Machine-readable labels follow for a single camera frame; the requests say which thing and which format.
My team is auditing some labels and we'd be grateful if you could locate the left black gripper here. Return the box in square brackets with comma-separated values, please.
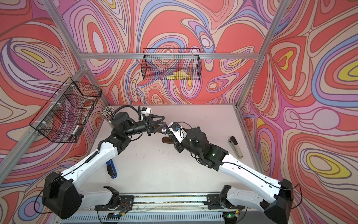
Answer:
[123, 115, 165, 139]

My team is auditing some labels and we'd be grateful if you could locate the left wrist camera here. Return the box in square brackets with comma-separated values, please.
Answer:
[140, 107, 152, 116]

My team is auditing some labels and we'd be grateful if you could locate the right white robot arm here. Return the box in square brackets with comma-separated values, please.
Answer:
[157, 122, 299, 224]

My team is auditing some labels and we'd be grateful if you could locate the black wire basket back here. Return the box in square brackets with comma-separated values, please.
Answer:
[141, 47, 202, 80]

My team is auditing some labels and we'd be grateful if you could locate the blue stapler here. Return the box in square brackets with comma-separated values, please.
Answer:
[106, 159, 117, 179]

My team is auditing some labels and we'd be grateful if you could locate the yellow paper in basket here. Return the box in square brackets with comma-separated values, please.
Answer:
[167, 70, 189, 80]

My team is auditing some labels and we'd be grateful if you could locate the white marker in basket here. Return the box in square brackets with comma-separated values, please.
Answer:
[70, 125, 79, 140]

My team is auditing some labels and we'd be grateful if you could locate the brown wooden watch stand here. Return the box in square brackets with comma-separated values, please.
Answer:
[162, 134, 173, 145]

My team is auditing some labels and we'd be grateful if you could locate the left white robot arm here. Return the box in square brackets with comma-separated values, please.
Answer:
[37, 105, 165, 219]

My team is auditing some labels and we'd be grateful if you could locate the black wire basket left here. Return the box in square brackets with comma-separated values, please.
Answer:
[29, 78, 102, 143]

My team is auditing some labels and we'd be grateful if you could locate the black wire basket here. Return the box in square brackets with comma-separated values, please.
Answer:
[141, 47, 202, 80]
[29, 78, 102, 143]

